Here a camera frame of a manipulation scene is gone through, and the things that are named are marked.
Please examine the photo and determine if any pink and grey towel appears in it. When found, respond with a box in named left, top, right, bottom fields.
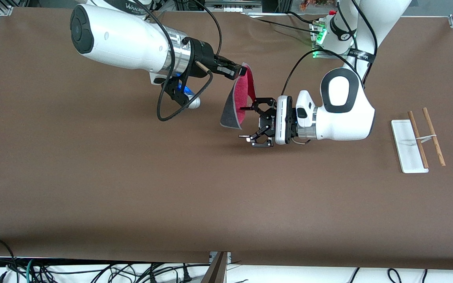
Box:
left=219, top=63, right=257, bottom=130

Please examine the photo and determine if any white rack with wooden bars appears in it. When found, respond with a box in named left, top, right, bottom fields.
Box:
left=391, top=107, right=446, bottom=174

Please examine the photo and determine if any brown table cover sheet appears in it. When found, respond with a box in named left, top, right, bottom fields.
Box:
left=0, top=8, right=453, bottom=272

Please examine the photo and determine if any white power strip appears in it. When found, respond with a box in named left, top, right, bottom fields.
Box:
left=205, top=0, right=263, bottom=13

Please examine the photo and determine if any orange background object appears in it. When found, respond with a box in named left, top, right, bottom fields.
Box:
left=300, top=0, right=330, bottom=11

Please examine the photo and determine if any brown table leg beam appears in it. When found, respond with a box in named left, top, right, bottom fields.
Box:
left=202, top=252, right=227, bottom=283

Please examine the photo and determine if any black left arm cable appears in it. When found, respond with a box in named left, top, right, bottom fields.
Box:
left=281, top=0, right=377, bottom=97

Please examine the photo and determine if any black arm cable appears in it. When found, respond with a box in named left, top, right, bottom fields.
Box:
left=132, top=0, right=222, bottom=122
left=281, top=0, right=377, bottom=97

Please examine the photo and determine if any long black table cable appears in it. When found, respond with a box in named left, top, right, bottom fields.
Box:
left=241, top=13, right=322, bottom=35

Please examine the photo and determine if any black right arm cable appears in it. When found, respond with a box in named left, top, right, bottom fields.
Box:
left=132, top=0, right=222, bottom=122

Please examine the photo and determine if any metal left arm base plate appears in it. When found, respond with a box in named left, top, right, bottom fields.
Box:
left=312, top=22, right=354, bottom=59

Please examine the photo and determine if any short black table cable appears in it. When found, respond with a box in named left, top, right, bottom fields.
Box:
left=287, top=11, right=318, bottom=26

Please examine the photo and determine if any metal table frame bracket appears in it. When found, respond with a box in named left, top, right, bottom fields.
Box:
left=209, top=252, right=232, bottom=265

